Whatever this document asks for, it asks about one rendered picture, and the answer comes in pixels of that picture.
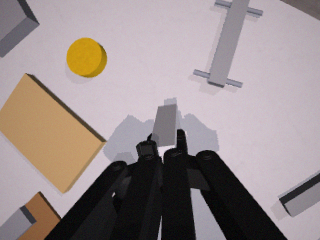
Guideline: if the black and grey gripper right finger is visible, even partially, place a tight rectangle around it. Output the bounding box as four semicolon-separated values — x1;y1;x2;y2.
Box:
161;104;288;240

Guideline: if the brown flat board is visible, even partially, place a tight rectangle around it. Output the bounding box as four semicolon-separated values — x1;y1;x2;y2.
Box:
0;191;62;240

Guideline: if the tan rectangular block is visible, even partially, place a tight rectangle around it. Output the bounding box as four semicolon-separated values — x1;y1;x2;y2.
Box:
0;73;107;194

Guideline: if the yellow short cylinder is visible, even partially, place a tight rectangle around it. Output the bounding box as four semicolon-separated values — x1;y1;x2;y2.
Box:
66;38;107;78

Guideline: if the grey block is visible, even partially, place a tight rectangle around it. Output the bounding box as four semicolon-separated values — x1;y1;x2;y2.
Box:
0;0;40;58

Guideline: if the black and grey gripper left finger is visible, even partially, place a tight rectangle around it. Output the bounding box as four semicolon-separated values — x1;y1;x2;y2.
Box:
44;105;167;240

